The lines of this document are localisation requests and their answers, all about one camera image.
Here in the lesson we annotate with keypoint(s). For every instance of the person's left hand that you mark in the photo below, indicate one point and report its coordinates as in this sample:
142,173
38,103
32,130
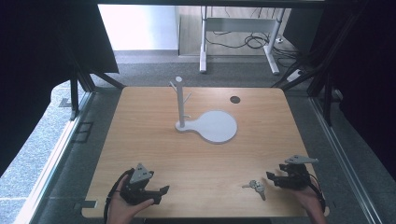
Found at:
120,210

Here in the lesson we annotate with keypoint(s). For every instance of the white power strip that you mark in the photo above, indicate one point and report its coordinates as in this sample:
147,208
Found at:
294,75

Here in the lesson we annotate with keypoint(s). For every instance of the black round table grommet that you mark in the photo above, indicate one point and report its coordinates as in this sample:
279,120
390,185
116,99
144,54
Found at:
235,100

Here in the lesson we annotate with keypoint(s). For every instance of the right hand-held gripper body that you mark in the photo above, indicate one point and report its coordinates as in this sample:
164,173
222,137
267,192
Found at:
297,175

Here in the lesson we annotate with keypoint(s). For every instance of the white key holder stand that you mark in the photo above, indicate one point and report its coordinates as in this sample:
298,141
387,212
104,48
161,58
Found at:
214,126

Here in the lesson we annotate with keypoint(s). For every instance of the black metal stand frame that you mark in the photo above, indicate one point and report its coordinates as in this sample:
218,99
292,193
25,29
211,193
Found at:
327,93
79,84

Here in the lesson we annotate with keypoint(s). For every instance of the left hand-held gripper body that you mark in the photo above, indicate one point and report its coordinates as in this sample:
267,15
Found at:
137,186

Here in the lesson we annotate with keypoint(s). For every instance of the white metal desk frame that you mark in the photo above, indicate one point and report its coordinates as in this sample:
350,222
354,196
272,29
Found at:
239,25

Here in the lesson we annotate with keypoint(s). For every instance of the black curtain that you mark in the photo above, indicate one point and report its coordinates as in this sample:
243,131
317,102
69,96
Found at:
367,77
37,62

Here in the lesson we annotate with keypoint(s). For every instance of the bunch of silver keys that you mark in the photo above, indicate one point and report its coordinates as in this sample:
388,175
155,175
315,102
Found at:
257,186

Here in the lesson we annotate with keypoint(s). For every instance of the aluminium rail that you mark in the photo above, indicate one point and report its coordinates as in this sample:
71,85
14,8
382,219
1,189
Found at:
46,174
345,161

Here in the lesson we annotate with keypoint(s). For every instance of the person's right hand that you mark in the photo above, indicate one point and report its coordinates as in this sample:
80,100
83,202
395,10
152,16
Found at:
308,199

